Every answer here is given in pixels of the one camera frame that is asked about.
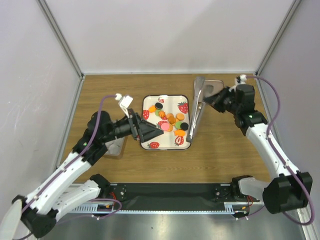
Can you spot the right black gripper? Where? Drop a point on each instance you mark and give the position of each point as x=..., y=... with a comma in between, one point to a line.
x=215, y=100

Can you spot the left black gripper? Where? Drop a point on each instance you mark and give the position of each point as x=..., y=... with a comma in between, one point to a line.
x=151, y=130

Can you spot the pink round cookie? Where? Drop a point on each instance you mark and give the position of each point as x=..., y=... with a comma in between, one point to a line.
x=165, y=126

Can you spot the orange round biscuit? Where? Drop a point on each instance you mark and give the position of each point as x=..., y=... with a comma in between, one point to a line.
x=170, y=127
x=180, y=116

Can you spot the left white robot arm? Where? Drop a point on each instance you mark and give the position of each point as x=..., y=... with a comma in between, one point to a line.
x=46, y=205

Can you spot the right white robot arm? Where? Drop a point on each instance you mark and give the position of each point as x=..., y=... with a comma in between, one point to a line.
x=289, y=188

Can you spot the orange cookie top left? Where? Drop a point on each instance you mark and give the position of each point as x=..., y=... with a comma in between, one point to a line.
x=152, y=109

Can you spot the green round cookie left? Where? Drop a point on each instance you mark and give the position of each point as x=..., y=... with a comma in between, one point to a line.
x=157, y=112

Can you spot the green round cookie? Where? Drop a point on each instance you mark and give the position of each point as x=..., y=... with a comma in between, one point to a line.
x=157, y=112
x=178, y=124

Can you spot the brown tin lid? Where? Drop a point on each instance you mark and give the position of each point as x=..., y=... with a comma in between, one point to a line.
x=204, y=88

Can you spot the orange flower cookie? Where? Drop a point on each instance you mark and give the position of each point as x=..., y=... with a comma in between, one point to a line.
x=162, y=114

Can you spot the black sandwich cookie top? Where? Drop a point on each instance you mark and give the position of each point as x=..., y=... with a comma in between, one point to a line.
x=158, y=106

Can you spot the black sandwich cookie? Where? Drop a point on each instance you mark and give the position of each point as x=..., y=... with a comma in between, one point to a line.
x=184, y=126
x=158, y=106

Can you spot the brown round cookie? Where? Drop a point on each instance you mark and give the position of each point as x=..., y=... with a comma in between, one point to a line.
x=172, y=120

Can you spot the orange cookie under brown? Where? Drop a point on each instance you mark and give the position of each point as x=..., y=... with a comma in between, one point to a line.
x=169, y=115

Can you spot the white strawberry tray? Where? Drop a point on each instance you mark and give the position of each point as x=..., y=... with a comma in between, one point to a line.
x=172, y=104

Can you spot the green round cookie right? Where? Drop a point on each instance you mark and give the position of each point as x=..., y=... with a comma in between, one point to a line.
x=178, y=124

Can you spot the orange fish cookie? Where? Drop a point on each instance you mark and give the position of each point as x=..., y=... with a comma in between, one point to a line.
x=179, y=132

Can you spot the black sandwich cookie right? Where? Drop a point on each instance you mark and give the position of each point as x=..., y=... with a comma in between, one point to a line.
x=184, y=126

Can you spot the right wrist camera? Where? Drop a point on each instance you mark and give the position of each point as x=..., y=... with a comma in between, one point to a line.
x=239, y=80

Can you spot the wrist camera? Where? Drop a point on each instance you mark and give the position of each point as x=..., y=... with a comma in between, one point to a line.
x=239, y=80
x=124, y=102

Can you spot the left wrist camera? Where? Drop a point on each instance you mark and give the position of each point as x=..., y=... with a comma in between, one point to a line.
x=124, y=102

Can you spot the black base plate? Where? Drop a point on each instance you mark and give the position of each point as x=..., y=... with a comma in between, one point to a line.
x=153, y=198

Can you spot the right aluminium frame post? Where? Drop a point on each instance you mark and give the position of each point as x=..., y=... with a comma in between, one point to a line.
x=280, y=32

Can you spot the aluminium frame post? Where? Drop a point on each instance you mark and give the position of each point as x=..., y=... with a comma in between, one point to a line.
x=280, y=32
x=45, y=8

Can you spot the left aluminium frame post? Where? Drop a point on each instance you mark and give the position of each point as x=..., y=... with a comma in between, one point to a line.
x=45, y=8

